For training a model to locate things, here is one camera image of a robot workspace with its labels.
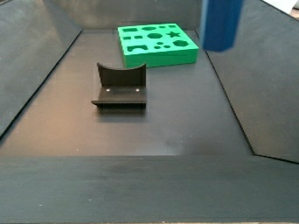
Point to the black curved object holder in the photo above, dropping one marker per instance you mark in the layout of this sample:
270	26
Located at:
122	85

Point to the blue hexagon peg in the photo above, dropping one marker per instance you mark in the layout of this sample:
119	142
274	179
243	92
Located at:
219	24

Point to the green shape sorting board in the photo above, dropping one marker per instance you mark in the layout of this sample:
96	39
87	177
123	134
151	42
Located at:
156	45

